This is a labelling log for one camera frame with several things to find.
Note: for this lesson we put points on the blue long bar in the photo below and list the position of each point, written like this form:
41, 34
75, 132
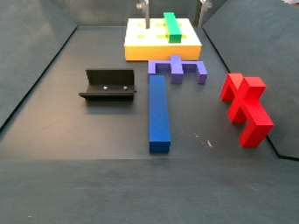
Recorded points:
159, 119

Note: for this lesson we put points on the yellow slotted board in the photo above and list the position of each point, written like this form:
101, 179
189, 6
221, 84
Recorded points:
147, 43

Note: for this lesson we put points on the purple comb-shaped block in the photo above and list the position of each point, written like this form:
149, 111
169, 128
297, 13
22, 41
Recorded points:
177, 68

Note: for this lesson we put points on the red cross-shaped block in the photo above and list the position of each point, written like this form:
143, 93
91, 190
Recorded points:
241, 91

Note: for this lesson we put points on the green long bar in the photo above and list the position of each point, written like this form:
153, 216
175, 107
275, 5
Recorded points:
172, 28

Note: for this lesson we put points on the metal stand at right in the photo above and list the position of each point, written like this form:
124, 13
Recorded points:
204, 5

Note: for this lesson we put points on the black angle bracket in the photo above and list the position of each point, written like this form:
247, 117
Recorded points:
109, 84

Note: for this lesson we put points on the grey metal camera post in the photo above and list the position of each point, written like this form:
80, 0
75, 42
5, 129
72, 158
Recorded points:
143, 6

